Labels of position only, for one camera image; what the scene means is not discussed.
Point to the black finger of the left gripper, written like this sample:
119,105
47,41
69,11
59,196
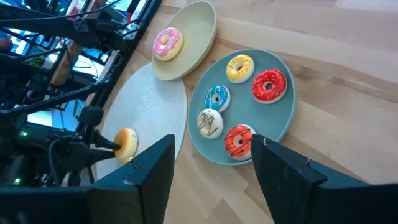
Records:
104,142
101,154

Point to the blue frosted donut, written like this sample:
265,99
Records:
222,104

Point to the black metal frame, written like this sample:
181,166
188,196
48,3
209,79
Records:
62,26

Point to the white donut with chocolate drizzle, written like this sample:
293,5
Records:
214,129

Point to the beige round plate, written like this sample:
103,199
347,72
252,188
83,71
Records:
196,37

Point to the red frosted sprinkle donut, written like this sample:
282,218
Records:
276,90

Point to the yellow frosted sprinkle donut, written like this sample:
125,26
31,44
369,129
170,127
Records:
245,73

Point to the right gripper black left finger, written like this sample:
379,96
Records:
149,186

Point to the orange donut with chocolate drizzle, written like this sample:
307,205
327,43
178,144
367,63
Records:
233,149

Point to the blue-green round plate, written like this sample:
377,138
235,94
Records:
264,124

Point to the plain orange donut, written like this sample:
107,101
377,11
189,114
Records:
129,146

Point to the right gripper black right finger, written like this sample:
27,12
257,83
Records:
286,186

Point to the pink frosted donut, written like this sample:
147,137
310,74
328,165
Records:
169,49

